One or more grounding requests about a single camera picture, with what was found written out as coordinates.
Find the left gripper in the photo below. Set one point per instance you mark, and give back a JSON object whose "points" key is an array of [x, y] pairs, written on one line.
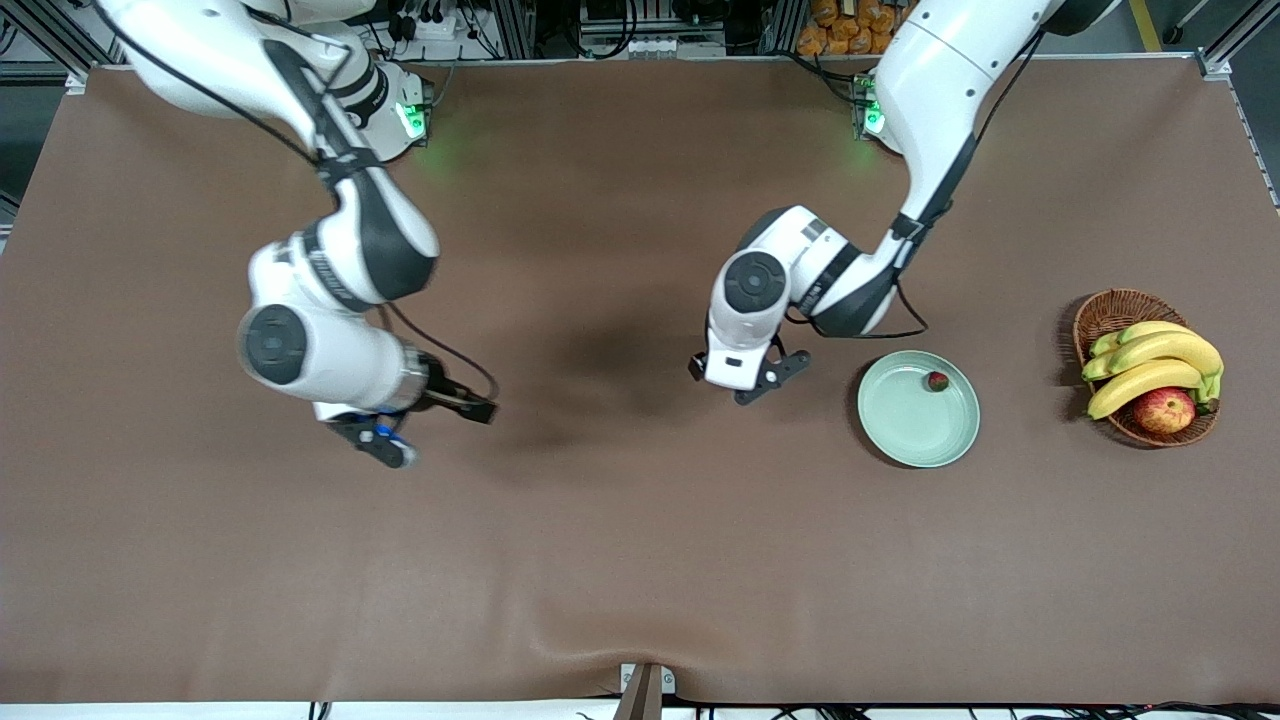
{"points": [[696, 368]]}

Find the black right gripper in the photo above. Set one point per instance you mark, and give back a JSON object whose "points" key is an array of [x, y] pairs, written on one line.
{"points": [[443, 393]]}

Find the red strawberry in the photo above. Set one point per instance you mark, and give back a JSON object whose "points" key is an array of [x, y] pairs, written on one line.
{"points": [[937, 381]]}

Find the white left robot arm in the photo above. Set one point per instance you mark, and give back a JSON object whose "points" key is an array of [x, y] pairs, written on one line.
{"points": [[940, 80]]}

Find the light green round plate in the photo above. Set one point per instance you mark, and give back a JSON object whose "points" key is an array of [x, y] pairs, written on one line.
{"points": [[905, 425]]}

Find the brown table cover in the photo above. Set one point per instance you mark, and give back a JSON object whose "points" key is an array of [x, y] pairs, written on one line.
{"points": [[640, 550]]}

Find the white terminal block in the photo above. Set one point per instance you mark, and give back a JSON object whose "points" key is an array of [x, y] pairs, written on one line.
{"points": [[670, 46]]}

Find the orange toy bread pile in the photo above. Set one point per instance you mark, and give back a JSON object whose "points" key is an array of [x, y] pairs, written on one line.
{"points": [[850, 35]]}

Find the white power strip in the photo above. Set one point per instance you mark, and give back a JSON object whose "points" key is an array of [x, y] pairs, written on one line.
{"points": [[430, 28]]}

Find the brown wicker basket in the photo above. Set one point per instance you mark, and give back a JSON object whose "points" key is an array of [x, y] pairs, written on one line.
{"points": [[1115, 312]]}

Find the yellow banana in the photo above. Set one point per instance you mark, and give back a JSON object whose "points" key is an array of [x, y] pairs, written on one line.
{"points": [[1150, 328], [1170, 348], [1140, 382]]}

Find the red yellow apple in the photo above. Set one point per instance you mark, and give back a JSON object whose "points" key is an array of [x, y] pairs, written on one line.
{"points": [[1165, 410]]}

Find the aluminium frame post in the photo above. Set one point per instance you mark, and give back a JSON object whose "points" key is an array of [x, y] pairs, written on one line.
{"points": [[515, 28], [782, 25]]}

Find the aluminium frame rail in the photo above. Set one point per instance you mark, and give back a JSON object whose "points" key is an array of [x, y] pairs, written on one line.
{"points": [[1215, 65], [72, 82]]}

